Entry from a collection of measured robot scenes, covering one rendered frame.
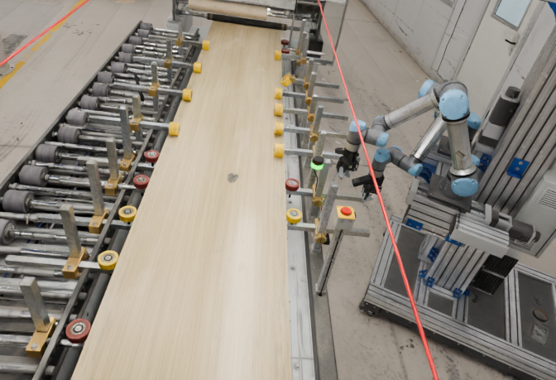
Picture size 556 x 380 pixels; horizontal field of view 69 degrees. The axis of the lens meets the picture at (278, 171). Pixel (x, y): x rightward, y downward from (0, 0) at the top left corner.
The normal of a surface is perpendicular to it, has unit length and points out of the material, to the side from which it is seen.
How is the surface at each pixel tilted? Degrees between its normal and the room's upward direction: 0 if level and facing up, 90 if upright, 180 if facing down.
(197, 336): 0
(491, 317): 0
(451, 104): 83
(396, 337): 0
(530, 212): 90
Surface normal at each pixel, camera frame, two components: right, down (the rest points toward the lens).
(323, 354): 0.14, -0.79
